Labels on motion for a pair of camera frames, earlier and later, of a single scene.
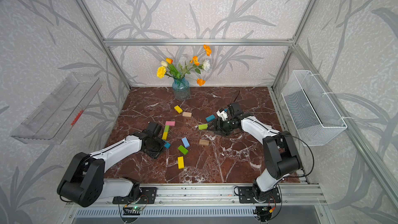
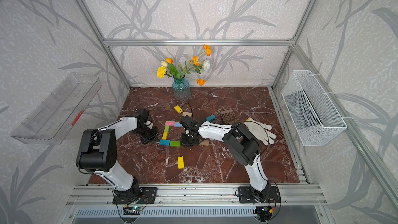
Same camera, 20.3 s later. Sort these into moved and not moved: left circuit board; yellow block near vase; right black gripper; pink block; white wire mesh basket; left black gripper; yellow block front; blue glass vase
Moved: left black gripper; right black gripper
Not moved: blue glass vase; pink block; yellow block front; left circuit board; yellow block near vase; white wire mesh basket
